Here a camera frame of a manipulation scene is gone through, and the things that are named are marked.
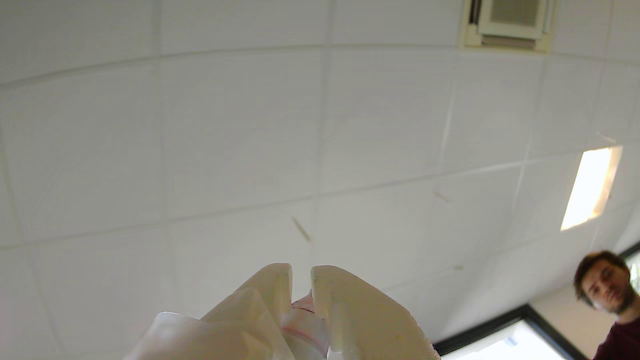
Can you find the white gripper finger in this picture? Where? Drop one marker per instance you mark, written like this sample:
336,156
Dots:
365,320
235,320

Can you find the white red marker pen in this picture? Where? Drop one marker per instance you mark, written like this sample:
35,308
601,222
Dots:
306,332

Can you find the large black framed window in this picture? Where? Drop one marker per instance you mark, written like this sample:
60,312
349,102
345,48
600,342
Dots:
510,335

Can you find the man in maroon shirt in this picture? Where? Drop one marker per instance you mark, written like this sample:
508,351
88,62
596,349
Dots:
607,290

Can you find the ceiling light panel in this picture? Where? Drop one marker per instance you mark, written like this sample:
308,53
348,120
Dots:
590,187

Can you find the small black framed window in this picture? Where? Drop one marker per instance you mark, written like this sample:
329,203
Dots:
632,260

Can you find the ceiling air vent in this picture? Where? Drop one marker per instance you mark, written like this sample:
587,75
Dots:
507,22

